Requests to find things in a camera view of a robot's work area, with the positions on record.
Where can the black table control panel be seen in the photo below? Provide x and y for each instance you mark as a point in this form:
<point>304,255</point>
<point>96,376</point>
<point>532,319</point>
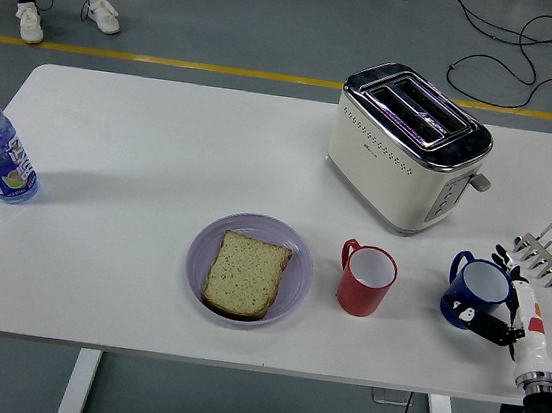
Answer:
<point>510,411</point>

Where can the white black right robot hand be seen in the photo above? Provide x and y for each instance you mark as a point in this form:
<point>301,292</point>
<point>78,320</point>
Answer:
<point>533,349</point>

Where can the purple plate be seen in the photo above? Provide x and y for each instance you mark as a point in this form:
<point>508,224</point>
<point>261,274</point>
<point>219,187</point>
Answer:
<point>296,269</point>

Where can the cream and chrome toaster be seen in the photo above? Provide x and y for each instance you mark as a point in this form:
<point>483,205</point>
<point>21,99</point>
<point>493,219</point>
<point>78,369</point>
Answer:
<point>375,178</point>

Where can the red cup white inside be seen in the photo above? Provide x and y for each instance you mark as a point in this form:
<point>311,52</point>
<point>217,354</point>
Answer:
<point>358,297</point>

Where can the blue cup white inside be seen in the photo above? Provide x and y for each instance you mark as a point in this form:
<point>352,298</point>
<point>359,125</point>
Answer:
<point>483,282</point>

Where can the slice of bread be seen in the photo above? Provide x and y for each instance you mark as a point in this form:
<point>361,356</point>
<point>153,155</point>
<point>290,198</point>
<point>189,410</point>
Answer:
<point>245,275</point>

